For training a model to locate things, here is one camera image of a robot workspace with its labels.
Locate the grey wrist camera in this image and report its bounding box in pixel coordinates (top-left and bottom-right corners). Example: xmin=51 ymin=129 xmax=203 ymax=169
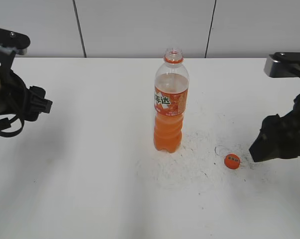
xmin=0 ymin=28 xmax=30 ymax=55
xmin=264 ymin=52 xmax=300 ymax=78

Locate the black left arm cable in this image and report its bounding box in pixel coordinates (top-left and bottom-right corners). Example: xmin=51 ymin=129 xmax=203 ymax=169
xmin=0 ymin=114 xmax=26 ymax=138

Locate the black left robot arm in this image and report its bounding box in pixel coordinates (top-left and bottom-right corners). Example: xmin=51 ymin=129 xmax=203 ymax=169
xmin=0 ymin=60 xmax=52 ymax=121

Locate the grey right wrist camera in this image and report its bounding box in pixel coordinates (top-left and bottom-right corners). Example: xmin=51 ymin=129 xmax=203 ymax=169
xmin=264 ymin=52 xmax=300 ymax=78

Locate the orange bottle cap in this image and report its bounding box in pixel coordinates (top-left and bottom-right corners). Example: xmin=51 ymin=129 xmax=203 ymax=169
xmin=224 ymin=153 xmax=241 ymax=169

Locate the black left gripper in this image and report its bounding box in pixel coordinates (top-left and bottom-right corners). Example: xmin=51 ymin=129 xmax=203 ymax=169
xmin=8 ymin=72 xmax=53 ymax=122

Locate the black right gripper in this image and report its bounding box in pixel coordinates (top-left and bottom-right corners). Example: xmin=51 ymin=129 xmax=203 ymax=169
xmin=249 ymin=94 xmax=300 ymax=162

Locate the orange soda plastic bottle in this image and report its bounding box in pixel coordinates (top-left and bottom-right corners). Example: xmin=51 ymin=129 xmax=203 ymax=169
xmin=153 ymin=48 xmax=189 ymax=153

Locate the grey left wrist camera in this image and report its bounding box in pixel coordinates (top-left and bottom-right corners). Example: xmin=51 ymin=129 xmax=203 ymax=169
xmin=0 ymin=28 xmax=30 ymax=55

